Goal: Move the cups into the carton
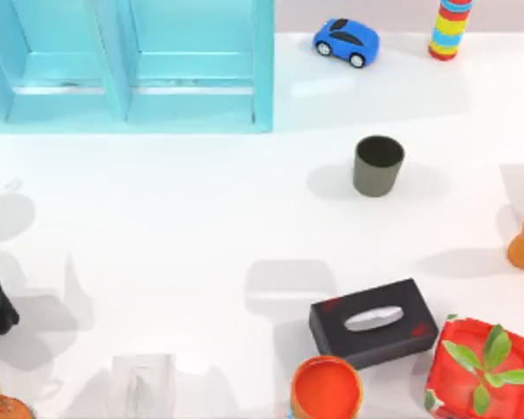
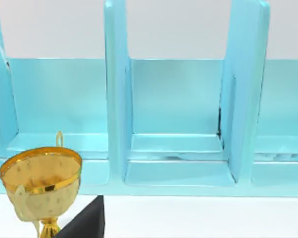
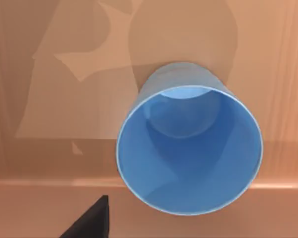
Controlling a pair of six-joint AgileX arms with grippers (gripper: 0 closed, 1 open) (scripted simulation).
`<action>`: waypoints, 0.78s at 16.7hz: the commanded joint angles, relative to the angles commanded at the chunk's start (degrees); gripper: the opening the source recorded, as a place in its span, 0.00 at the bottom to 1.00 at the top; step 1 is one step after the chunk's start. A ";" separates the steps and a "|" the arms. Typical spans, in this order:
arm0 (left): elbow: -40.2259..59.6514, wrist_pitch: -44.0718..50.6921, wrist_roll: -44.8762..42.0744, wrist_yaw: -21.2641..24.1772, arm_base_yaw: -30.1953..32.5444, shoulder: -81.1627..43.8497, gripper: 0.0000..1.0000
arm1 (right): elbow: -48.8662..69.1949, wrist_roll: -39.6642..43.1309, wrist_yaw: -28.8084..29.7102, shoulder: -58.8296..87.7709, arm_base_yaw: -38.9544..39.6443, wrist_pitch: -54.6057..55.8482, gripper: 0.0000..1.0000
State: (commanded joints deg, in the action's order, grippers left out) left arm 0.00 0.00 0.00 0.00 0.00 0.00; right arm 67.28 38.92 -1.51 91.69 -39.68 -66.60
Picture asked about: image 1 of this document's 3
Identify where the white tissue box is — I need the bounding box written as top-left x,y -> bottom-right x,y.
111,353 -> 176,419

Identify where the light blue rack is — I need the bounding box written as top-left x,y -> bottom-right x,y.
0,0 -> 275,134

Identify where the black tissue box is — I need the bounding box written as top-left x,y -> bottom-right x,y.
309,278 -> 440,371

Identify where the red plant pot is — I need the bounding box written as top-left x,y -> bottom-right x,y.
424,313 -> 524,419

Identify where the orange cup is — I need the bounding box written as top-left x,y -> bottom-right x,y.
289,355 -> 364,419

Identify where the stack of coloured rings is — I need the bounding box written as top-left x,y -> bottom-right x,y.
427,0 -> 471,62

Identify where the blue toy car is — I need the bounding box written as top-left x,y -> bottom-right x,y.
312,17 -> 381,70

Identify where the dark grey cup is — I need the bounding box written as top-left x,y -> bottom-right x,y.
353,134 -> 406,198

